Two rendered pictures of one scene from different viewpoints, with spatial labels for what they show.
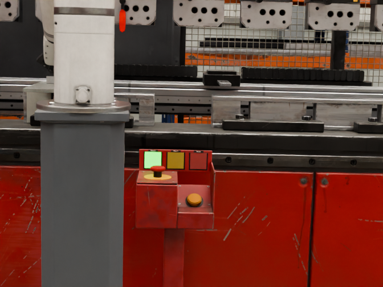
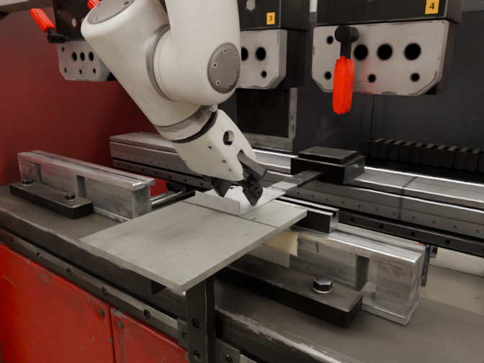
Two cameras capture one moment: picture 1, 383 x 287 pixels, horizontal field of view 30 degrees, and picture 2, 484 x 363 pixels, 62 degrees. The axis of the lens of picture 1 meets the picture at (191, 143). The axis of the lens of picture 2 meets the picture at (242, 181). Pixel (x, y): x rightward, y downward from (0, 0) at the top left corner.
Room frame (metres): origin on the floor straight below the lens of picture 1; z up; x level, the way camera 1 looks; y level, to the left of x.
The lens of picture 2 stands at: (1.65, 0.00, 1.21)
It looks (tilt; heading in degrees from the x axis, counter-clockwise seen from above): 17 degrees down; 39
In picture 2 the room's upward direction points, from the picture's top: straight up
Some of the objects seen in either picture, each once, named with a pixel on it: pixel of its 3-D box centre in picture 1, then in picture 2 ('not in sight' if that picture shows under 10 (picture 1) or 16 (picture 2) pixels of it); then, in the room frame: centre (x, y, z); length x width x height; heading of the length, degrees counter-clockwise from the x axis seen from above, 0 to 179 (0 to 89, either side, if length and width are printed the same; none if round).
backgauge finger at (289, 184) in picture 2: not in sight; (311, 170); (2.32, 0.37, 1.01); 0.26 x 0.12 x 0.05; 2
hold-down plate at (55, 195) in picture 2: not in sight; (48, 197); (2.08, 0.96, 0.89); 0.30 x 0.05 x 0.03; 92
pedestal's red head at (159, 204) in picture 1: (175, 188); not in sight; (1.85, 0.04, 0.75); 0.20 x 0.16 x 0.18; 92
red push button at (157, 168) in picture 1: (157, 172); not in sight; (1.84, 0.09, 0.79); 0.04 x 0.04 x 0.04
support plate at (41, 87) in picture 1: (64, 87); (203, 226); (2.01, 0.36, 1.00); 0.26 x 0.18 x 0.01; 2
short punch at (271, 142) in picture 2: not in sight; (264, 117); (2.16, 0.37, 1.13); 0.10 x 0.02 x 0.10; 92
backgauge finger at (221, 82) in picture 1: (222, 79); not in sight; (2.33, -0.10, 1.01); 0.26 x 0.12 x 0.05; 2
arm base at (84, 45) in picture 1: (84, 62); not in sight; (1.45, 0.22, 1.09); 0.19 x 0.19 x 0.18
